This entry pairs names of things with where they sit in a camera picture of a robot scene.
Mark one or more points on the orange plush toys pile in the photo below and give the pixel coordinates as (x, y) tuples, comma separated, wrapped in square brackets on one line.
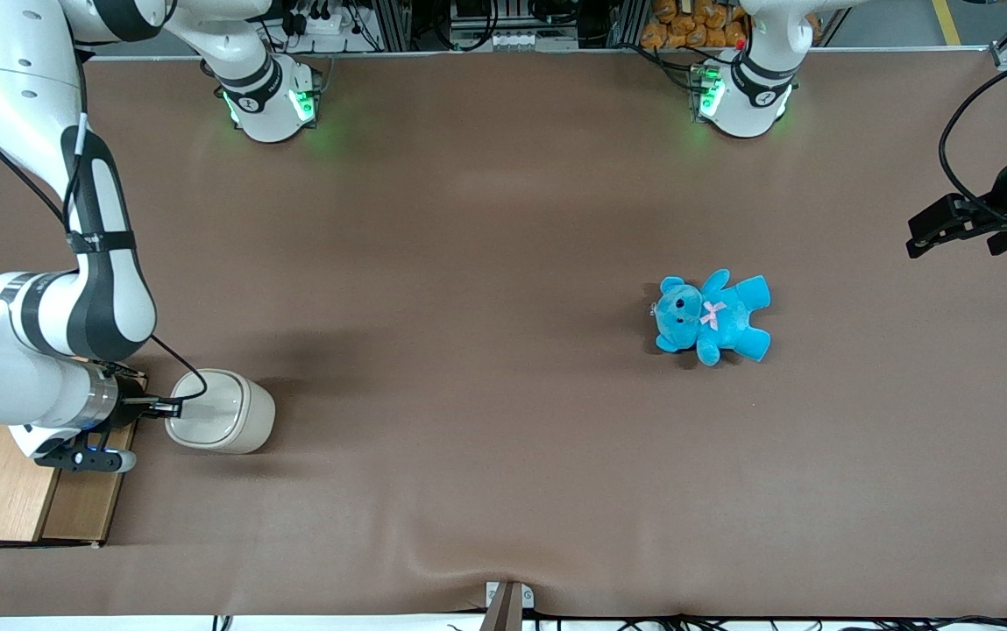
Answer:
[(696, 22)]

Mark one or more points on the brown table cloth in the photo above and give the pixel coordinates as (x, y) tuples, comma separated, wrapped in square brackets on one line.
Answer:
[(503, 263)]

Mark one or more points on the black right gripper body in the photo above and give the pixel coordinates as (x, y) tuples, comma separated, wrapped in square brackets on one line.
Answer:
[(124, 408)]

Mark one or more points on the white trash can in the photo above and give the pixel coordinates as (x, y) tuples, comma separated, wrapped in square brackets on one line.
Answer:
[(227, 416)]

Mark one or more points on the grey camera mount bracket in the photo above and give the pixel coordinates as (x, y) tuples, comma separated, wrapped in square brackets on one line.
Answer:
[(508, 605)]

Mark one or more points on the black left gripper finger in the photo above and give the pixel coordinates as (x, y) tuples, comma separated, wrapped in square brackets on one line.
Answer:
[(937, 213), (941, 241)]

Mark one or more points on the blue teddy bear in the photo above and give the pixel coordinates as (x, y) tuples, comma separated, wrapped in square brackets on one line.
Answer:
[(713, 317)]

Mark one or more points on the light wooden box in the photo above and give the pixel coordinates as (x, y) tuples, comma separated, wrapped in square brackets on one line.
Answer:
[(3, 499)]

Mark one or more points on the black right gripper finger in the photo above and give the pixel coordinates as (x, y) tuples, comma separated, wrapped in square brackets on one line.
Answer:
[(163, 401), (165, 413)]

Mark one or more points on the white power strip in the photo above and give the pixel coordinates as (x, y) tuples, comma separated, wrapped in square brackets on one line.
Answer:
[(319, 19)]

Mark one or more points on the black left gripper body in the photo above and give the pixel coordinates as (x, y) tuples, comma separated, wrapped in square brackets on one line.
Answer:
[(1006, 194)]

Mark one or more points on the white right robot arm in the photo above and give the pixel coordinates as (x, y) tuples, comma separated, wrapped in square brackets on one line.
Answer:
[(47, 263)]

